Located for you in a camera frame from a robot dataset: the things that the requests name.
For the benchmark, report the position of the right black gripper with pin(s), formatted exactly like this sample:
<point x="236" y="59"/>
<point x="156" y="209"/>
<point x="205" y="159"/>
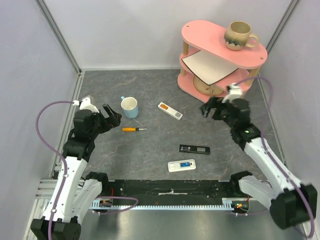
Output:
<point x="217" y="111"/>

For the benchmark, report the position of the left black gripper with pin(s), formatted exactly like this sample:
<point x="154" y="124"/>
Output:
<point x="114" y="119"/>

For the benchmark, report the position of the light blue mug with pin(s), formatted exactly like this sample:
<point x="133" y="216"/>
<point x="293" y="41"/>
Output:
<point x="130" y="107"/>

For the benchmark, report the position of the orange handled screwdriver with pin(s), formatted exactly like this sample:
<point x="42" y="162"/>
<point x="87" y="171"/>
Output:
<point x="132" y="129"/>

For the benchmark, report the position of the white remote blue batteries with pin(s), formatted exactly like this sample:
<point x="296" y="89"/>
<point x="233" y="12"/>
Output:
<point x="182" y="165"/>

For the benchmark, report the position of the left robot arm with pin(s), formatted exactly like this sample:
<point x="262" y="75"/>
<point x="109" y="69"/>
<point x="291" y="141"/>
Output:
<point x="64" y="214"/>

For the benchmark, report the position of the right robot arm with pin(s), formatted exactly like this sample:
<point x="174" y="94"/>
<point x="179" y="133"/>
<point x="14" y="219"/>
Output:
<point x="289" y="201"/>

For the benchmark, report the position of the white remote orange batteries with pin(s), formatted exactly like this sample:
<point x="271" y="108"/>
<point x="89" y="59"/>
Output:
<point x="170" y="111"/>

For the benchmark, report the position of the beige bowl on shelf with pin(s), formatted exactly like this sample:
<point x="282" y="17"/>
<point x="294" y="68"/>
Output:
<point x="209" y="90"/>

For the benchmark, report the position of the white square plate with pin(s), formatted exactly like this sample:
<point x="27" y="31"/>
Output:
<point x="208" y="67"/>

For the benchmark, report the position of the pink three-tier shelf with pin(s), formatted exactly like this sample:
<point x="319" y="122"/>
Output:
<point x="202" y="35"/>

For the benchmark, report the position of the beige ceramic mug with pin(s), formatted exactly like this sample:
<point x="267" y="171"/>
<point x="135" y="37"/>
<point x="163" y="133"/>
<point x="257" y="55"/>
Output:
<point x="239" y="35"/>

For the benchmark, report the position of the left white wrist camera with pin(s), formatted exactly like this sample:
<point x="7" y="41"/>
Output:
<point x="86" y="103"/>

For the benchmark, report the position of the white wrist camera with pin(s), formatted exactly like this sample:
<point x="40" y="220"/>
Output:
<point x="234" y="91"/>
<point x="86" y="103"/>

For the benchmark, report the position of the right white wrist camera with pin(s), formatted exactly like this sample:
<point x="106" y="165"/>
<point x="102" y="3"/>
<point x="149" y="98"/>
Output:
<point x="234" y="91"/>

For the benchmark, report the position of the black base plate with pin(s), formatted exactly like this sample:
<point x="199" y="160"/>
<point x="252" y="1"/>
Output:
<point x="174" y="192"/>

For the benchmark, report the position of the grey cable duct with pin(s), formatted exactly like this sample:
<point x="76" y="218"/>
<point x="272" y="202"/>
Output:
<point x="225" y="205"/>

